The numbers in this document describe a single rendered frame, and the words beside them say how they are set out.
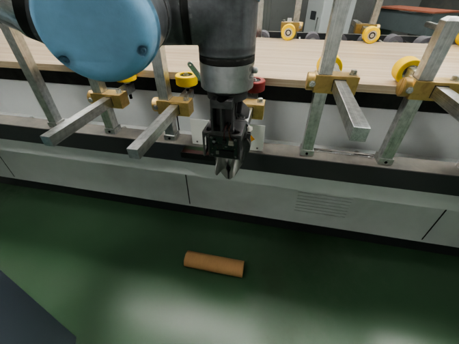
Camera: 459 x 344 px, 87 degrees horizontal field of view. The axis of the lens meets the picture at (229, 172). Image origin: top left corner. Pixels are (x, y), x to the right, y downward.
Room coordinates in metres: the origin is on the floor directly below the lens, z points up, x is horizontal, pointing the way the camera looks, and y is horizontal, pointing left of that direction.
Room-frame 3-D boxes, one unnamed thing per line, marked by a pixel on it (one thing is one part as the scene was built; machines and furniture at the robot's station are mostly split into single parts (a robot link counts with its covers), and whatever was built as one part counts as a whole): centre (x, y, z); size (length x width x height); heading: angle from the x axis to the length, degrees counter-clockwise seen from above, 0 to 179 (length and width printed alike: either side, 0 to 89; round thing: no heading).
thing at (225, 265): (0.67, 0.08, 0.04); 0.30 x 0.08 x 0.08; 78
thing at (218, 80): (0.42, 0.00, 1.05); 0.10 x 0.09 x 0.05; 78
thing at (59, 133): (0.76, 0.44, 0.84); 0.44 x 0.03 x 0.04; 168
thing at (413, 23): (5.93, -3.81, 0.37); 1.37 x 0.71 x 0.74; 19
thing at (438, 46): (0.65, -0.51, 0.87); 0.04 x 0.04 x 0.48; 78
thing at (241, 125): (0.41, 0.01, 0.97); 0.09 x 0.08 x 0.12; 168
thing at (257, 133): (0.74, 0.01, 0.75); 0.26 x 0.01 x 0.10; 78
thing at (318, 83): (0.70, -0.29, 0.94); 0.14 x 0.06 x 0.05; 78
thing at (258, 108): (0.75, -0.05, 0.84); 0.14 x 0.06 x 0.05; 78
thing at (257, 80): (0.85, -0.08, 0.85); 0.08 x 0.08 x 0.11
